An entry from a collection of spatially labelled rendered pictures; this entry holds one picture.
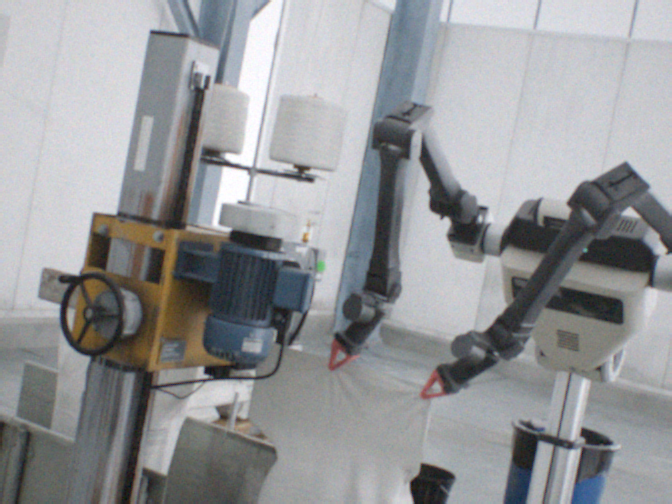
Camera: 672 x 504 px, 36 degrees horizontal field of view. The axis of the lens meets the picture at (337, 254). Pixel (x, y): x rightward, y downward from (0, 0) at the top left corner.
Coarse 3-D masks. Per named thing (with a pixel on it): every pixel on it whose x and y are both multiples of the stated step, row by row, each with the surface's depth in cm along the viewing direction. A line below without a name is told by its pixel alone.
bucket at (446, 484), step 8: (424, 464) 510; (424, 472) 510; (432, 472) 509; (440, 472) 507; (448, 472) 504; (416, 480) 483; (424, 480) 482; (432, 480) 482; (440, 480) 483; (448, 480) 502; (416, 488) 484; (424, 488) 483; (432, 488) 483; (440, 488) 485; (448, 488) 488; (416, 496) 485; (424, 496) 484; (432, 496) 484; (440, 496) 486; (448, 496) 492
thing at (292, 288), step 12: (276, 276) 220; (288, 276) 219; (300, 276) 219; (312, 276) 219; (276, 288) 220; (288, 288) 220; (300, 288) 219; (312, 288) 228; (276, 300) 220; (288, 300) 220; (300, 300) 219; (288, 312) 224; (300, 312) 220
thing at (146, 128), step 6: (144, 120) 225; (150, 120) 224; (144, 126) 225; (150, 126) 224; (144, 132) 225; (150, 132) 224; (144, 138) 225; (138, 144) 226; (144, 144) 225; (138, 150) 226; (144, 150) 225; (138, 156) 226; (144, 156) 225; (138, 162) 225; (144, 162) 225; (138, 168) 225
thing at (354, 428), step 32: (288, 352) 257; (256, 384) 261; (288, 384) 257; (320, 384) 253; (352, 384) 249; (384, 384) 244; (416, 384) 238; (256, 416) 261; (288, 416) 256; (320, 416) 253; (352, 416) 249; (384, 416) 243; (416, 416) 238; (288, 448) 253; (320, 448) 251; (352, 448) 248; (384, 448) 242; (416, 448) 238; (288, 480) 248; (320, 480) 244; (352, 480) 241; (384, 480) 239
